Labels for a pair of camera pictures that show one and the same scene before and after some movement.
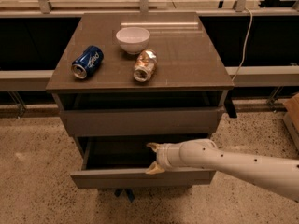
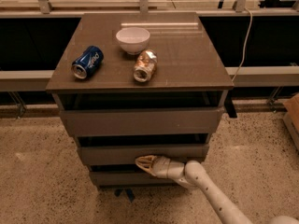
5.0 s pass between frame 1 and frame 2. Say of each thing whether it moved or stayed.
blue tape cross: stayed
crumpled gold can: stayed
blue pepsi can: stayed
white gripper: moved
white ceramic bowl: stayed
